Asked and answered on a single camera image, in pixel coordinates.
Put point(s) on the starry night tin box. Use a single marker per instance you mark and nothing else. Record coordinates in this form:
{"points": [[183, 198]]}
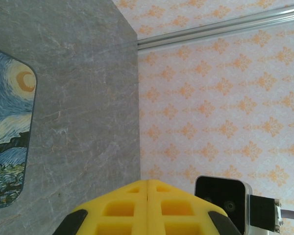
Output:
{"points": [[9, 110]]}

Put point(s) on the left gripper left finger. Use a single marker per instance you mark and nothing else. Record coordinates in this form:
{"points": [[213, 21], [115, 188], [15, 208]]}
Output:
{"points": [[117, 210]]}

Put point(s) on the aluminium frame post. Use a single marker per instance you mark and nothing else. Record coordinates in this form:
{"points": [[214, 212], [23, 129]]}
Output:
{"points": [[210, 31]]}

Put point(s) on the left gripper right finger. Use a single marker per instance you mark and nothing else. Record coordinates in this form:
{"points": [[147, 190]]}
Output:
{"points": [[176, 210]]}

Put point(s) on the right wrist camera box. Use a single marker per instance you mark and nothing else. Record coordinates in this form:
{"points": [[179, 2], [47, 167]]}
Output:
{"points": [[218, 193]]}

